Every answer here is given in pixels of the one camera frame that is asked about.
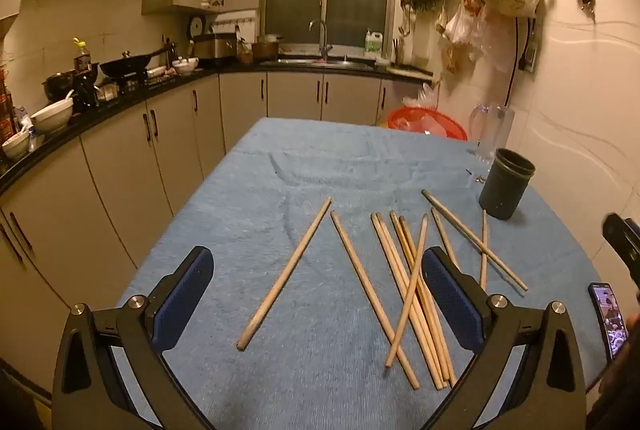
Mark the group of wooden chopsticks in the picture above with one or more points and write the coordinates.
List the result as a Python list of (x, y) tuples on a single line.
[(283, 277)]

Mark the blue terry towel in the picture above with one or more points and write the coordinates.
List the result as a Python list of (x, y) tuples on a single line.
[(310, 160)]

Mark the steel kitchen sink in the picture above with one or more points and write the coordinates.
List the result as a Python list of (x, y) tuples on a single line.
[(320, 63)]

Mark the wall power outlet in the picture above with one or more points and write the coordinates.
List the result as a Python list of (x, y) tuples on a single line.
[(530, 58)]

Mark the beige lower cabinets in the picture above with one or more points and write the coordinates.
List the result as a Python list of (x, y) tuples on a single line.
[(115, 160)]

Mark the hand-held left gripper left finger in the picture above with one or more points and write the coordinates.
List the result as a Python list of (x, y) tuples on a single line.
[(182, 300)]

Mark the dark round cup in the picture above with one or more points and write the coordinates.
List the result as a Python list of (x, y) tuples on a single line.
[(502, 190)]

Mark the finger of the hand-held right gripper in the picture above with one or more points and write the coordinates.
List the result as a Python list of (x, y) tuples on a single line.
[(622, 240)]

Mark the black kettle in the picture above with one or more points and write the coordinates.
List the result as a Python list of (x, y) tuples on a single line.
[(60, 85)]

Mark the white detergent bottle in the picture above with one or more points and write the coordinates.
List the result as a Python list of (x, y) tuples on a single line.
[(372, 45)]

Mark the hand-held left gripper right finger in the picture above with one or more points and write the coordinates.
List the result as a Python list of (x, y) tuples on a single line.
[(450, 300)]

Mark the sink side utensil holder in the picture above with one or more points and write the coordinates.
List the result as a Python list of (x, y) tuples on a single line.
[(398, 53)]

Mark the round kitchen scale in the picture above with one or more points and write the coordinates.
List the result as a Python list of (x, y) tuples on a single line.
[(196, 25)]

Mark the yellow capped oil bottle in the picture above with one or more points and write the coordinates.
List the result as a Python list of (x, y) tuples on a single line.
[(82, 60)]

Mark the black kitchen countertop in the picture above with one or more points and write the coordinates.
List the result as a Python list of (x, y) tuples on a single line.
[(130, 100)]

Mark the red spice jars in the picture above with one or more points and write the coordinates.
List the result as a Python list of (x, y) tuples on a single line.
[(6, 110)]

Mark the copper cooking pot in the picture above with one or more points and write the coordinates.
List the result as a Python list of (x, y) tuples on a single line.
[(265, 50)]

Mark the brown bottle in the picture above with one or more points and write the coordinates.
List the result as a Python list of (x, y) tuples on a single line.
[(245, 55)]

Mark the white bowls with spoons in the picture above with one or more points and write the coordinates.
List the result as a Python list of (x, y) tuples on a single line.
[(185, 66)]

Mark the black wok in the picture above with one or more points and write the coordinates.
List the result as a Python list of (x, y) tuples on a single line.
[(125, 66)]

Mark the large white bowl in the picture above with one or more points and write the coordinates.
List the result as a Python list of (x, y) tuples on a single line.
[(50, 118)]

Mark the small white bowl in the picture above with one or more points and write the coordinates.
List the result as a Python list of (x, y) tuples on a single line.
[(15, 144)]

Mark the black smartphone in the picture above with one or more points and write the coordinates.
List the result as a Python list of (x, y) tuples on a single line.
[(607, 315)]

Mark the metal sink faucet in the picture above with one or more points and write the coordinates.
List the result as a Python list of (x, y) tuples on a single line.
[(324, 40)]

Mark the clear glass pitcher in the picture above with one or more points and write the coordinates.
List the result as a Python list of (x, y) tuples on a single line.
[(492, 130)]

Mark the silver rice cooker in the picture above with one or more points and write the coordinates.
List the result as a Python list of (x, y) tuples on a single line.
[(212, 48)]

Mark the hanging clear plastic bags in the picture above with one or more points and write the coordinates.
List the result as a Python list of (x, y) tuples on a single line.
[(460, 25)]

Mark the crumpled white plastic bag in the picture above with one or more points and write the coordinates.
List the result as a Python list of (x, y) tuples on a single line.
[(422, 98)]

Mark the person's right forearm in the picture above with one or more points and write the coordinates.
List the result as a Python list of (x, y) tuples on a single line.
[(620, 390)]

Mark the wooden cutting board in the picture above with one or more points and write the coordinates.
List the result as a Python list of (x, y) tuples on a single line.
[(410, 69)]

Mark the red plastic basket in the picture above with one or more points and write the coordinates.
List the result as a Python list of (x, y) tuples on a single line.
[(400, 115)]

